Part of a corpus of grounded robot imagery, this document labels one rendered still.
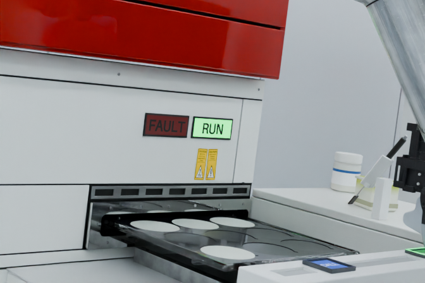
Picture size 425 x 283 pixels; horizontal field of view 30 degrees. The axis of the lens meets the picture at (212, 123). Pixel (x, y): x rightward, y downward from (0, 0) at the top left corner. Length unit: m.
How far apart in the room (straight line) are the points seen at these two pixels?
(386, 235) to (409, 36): 0.78
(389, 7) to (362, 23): 3.62
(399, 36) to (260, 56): 0.88
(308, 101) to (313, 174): 0.41
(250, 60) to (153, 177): 0.33
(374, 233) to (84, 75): 0.66
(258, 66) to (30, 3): 0.58
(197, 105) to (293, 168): 2.53
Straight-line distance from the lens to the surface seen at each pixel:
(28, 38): 1.41
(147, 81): 1.62
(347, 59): 4.45
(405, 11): 0.90
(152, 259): 1.60
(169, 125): 1.67
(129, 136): 1.61
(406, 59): 0.91
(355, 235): 1.67
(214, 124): 1.75
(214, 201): 1.77
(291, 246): 1.59
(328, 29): 4.31
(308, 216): 1.75
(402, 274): 1.25
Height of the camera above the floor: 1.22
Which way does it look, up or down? 4 degrees down
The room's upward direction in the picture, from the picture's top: 7 degrees clockwise
